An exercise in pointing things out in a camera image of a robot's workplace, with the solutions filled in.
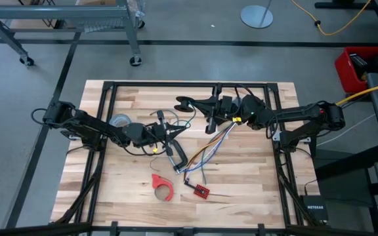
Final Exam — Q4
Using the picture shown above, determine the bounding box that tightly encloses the red plastic bin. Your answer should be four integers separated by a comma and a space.
335, 46, 378, 94

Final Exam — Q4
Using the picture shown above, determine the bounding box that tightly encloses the yellow extension cord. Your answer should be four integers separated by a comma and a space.
290, 0, 373, 37

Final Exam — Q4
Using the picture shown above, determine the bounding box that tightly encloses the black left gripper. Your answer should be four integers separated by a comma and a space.
142, 110, 190, 157

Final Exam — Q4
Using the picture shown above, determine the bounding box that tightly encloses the multicoloured wire bundle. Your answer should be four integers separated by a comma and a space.
177, 121, 239, 183

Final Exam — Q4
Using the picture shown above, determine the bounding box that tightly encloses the grey duct tape roll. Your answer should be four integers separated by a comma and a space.
109, 113, 133, 128

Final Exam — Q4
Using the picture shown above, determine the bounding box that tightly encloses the black steel C-clamp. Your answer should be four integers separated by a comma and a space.
167, 139, 189, 174

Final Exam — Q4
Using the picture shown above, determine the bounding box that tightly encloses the black Netgear network switch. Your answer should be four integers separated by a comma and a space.
299, 195, 329, 222

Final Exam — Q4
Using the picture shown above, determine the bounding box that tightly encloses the red Scotch tape dispenser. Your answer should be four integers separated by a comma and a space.
151, 173, 175, 202

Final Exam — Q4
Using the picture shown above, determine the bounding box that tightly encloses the yellow hanging cable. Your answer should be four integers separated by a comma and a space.
335, 79, 378, 108

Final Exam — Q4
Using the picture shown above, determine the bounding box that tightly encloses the black aluminium table frame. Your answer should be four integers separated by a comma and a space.
0, 80, 378, 236

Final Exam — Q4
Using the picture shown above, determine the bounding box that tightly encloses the dark green wire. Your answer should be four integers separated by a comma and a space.
199, 144, 208, 186

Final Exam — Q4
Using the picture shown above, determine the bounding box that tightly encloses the black floor stand base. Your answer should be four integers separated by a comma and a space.
314, 0, 378, 43

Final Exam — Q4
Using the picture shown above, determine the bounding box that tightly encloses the round grey stand base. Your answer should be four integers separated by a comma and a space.
240, 0, 274, 30

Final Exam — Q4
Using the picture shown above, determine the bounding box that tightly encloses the thin brown wire piece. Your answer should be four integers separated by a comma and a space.
148, 157, 160, 172

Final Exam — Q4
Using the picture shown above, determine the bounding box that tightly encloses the grey metal wheeled cart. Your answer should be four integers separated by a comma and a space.
0, 0, 146, 68

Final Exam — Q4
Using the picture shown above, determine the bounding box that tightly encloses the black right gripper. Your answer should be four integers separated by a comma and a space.
191, 83, 243, 134

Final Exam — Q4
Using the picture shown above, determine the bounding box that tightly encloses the red bit holder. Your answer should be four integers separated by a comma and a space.
194, 184, 210, 200

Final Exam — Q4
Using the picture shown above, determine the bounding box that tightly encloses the thin green cord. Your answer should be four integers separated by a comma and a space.
149, 104, 198, 129

